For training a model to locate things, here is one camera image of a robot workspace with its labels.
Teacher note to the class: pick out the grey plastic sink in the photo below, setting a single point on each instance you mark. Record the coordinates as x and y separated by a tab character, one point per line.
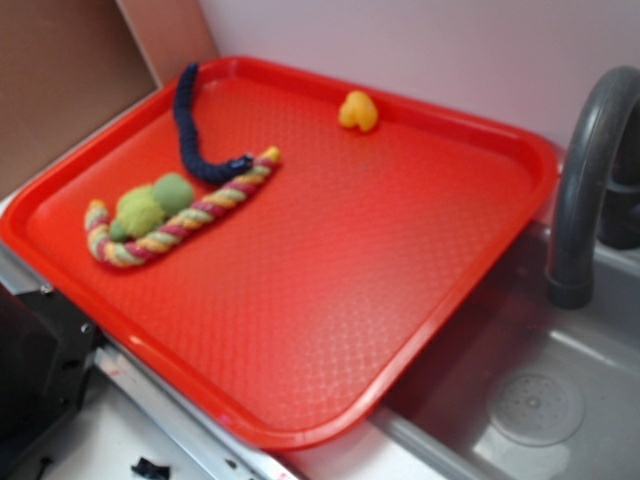
513	387

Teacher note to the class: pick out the green plush toy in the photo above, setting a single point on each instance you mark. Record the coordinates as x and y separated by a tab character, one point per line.
147	207

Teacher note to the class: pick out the brown cardboard panel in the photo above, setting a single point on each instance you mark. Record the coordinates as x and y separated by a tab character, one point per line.
70	67

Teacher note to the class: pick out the black debris scrap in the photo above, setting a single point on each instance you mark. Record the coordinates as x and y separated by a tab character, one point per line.
149	470

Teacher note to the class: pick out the yellow rubber duck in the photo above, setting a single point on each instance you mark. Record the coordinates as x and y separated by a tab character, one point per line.
358	110

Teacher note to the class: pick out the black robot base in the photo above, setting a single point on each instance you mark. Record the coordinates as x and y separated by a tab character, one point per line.
47	349

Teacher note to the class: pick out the grey curved faucet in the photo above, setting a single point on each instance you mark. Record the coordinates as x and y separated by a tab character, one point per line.
598	195

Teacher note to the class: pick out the red plastic tray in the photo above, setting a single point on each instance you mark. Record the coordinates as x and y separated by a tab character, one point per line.
289	318

